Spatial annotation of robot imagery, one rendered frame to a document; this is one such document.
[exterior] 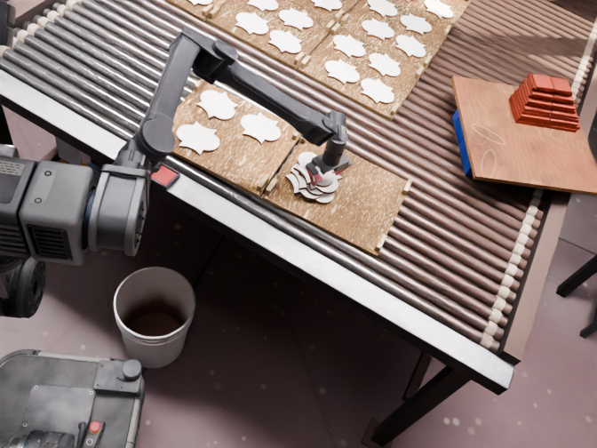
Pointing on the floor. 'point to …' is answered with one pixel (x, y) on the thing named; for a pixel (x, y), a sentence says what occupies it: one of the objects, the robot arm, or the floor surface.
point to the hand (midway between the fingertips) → (324, 178)
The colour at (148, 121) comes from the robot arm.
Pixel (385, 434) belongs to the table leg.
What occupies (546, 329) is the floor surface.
